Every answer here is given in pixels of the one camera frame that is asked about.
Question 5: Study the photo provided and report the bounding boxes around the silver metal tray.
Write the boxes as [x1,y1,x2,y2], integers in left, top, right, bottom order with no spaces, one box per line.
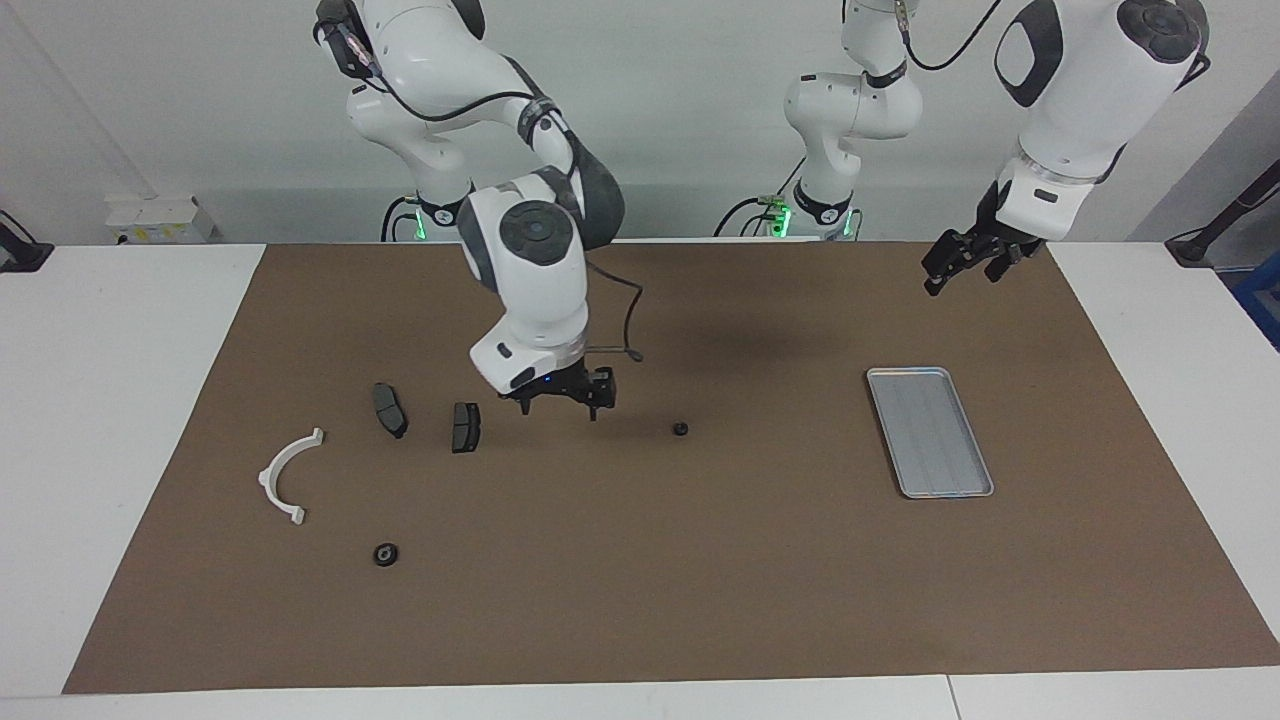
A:
[866,366,995,499]

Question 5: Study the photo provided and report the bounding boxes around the long dark brake pad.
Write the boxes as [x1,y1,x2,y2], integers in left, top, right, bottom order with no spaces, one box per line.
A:
[371,382,408,440]

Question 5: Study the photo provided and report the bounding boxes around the brown table mat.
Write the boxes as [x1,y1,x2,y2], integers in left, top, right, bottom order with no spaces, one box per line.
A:
[62,240,1280,694]

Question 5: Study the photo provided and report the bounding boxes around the black stand with pole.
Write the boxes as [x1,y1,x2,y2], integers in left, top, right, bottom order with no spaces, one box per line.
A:
[1165,160,1280,269]

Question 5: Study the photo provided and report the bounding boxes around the blue crate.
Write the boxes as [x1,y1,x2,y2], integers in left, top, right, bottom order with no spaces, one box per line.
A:
[1230,255,1280,351]

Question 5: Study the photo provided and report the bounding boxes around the white socket box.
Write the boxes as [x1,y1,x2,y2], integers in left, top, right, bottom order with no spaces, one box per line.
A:
[105,195,216,246]

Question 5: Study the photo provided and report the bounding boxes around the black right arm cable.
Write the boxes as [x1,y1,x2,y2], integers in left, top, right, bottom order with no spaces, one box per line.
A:
[318,0,646,363]

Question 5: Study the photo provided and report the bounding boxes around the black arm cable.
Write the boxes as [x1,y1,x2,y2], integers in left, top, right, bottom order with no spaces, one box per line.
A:
[318,0,646,363]
[893,0,1006,73]

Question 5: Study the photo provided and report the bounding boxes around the black base cable brass connector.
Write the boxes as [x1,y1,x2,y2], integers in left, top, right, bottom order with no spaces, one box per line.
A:
[712,155,801,238]

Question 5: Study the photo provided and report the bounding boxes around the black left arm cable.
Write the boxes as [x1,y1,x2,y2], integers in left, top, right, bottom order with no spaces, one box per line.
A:
[893,0,1006,73]

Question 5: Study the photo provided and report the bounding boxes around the black base cable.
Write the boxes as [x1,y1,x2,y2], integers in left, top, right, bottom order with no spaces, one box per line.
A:
[380,195,421,241]

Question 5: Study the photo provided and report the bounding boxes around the white semicircular bracket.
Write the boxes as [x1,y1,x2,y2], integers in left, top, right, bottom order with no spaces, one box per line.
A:
[258,427,326,526]

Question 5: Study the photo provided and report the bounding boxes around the black clamp mount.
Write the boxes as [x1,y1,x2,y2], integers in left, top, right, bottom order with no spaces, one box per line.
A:
[0,210,53,273]

